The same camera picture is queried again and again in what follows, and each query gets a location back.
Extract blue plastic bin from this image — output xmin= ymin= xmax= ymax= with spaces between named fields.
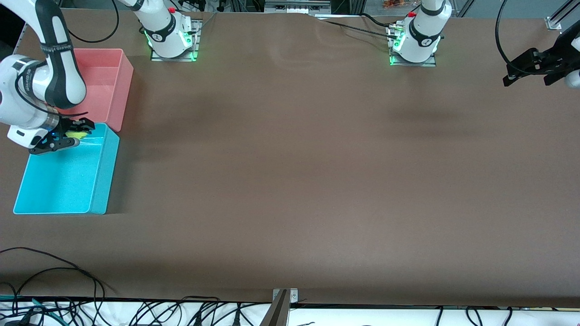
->
xmin=13 ymin=123 xmax=121 ymax=215

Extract pink plastic bin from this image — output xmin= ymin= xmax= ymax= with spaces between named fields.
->
xmin=57 ymin=48 xmax=135 ymax=133

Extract aluminium corner profile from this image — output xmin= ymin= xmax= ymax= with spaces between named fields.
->
xmin=545 ymin=0 xmax=580 ymax=30

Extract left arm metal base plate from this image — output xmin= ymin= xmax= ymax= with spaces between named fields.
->
xmin=387 ymin=25 xmax=438 ymax=67

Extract long looping black cable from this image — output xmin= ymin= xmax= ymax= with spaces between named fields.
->
xmin=0 ymin=247 xmax=116 ymax=326

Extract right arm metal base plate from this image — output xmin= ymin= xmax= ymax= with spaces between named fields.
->
xmin=150 ymin=19 xmax=203 ymax=62

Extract green cable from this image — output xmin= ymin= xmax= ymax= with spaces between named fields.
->
xmin=0 ymin=295 xmax=62 ymax=320

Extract black cable across table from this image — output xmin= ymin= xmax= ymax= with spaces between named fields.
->
xmin=317 ymin=13 xmax=400 ymax=39

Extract bundle of black cables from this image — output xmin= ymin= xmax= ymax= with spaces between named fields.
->
xmin=106 ymin=296 xmax=254 ymax=326

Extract aluminium frame rail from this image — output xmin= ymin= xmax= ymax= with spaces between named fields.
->
xmin=264 ymin=0 xmax=332 ymax=15

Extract thin black cables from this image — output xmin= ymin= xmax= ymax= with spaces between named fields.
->
xmin=433 ymin=306 xmax=515 ymax=326

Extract metal bracket with dark post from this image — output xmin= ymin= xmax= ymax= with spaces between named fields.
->
xmin=259 ymin=288 xmax=299 ymax=326

